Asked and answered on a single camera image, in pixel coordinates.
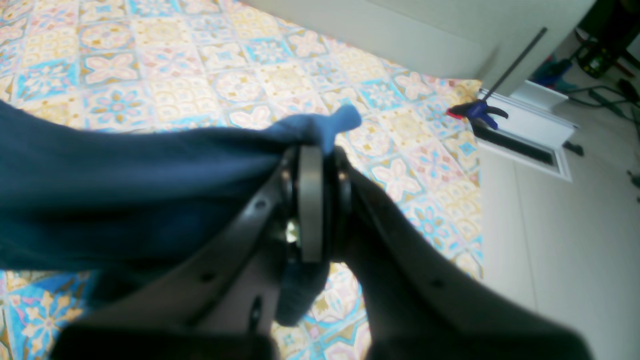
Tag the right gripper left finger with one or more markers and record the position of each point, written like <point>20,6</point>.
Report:
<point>220,303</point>

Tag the blue orange clamp bottom left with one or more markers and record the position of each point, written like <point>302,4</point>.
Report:
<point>479,109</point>

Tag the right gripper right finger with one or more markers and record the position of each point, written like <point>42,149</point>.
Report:
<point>420,306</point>

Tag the white floor vent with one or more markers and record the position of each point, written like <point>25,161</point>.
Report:
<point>532,121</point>

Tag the patterned tile tablecloth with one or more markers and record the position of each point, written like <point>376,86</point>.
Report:
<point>167,65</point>

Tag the dark navy t-shirt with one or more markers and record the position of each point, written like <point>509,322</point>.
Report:
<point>76,200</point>

